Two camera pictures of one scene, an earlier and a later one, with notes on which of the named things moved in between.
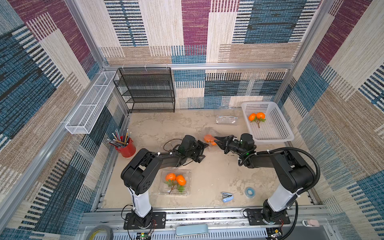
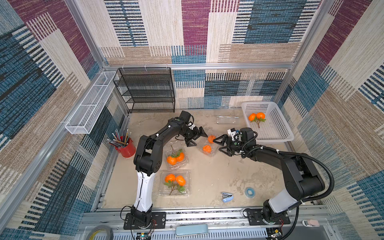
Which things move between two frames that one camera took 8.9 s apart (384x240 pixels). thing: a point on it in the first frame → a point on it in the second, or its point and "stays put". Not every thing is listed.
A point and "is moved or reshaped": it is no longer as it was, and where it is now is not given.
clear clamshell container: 206,135 is moved or reshaped
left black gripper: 200,148 → 202,132
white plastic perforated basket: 267,122 stays put
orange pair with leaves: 258,117 stays put
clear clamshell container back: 226,119 stays put
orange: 209,138 stays put
